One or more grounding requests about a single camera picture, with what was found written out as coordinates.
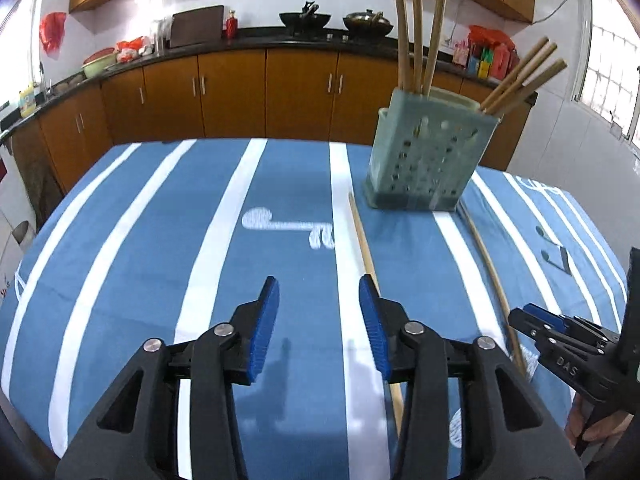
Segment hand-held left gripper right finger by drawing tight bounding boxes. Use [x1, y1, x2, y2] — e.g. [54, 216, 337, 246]
[358, 274, 586, 480]

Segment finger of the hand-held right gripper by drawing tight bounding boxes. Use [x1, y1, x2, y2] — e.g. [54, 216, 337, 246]
[522, 302, 623, 348]
[506, 308, 626, 403]

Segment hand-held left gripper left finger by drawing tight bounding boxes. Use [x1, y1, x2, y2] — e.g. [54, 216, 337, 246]
[55, 276, 281, 480]

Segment wooden chopstick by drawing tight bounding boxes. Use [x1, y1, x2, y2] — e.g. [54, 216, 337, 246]
[479, 36, 550, 111]
[482, 42, 558, 113]
[391, 0, 404, 90]
[492, 59, 569, 118]
[456, 199, 530, 380]
[422, 0, 450, 97]
[410, 0, 425, 95]
[398, 0, 412, 92]
[347, 191, 406, 431]

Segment green perforated utensil holder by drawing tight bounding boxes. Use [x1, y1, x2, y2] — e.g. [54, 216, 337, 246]
[364, 86, 502, 212]

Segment person's right hand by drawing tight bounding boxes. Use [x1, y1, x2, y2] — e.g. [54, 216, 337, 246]
[564, 392, 632, 453]

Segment blue white striped tablecloth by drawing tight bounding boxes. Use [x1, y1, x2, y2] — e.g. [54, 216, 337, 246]
[0, 137, 632, 480]

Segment wooden base cabinets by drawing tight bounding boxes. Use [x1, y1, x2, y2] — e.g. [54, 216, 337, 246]
[10, 47, 538, 211]

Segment window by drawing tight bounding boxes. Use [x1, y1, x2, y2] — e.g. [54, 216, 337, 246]
[572, 0, 640, 151]

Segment colourful cartons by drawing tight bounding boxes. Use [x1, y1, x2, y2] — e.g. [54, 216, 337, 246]
[470, 47, 498, 78]

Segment black kitchen countertop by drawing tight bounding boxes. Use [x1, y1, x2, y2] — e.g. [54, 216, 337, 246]
[0, 25, 538, 133]

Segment wok with lid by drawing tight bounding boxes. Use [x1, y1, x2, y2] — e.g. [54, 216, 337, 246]
[342, 9, 395, 38]

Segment dark cutting board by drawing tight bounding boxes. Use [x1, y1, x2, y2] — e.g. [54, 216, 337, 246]
[171, 5, 226, 48]

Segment glass jars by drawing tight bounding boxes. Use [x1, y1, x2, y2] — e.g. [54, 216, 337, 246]
[150, 19, 173, 53]

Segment green basin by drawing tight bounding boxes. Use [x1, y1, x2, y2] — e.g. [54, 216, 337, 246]
[81, 47, 117, 79]

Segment red white plastic bag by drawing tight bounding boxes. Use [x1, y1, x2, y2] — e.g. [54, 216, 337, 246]
[115, 36, 151, 58]

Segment black wok with handle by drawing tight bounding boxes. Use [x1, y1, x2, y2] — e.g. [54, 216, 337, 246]
[279, 2, 333, 37]

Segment red plastic bag on wall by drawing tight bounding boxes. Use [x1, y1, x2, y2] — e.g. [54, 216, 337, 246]
[39, 11, 67, 56]

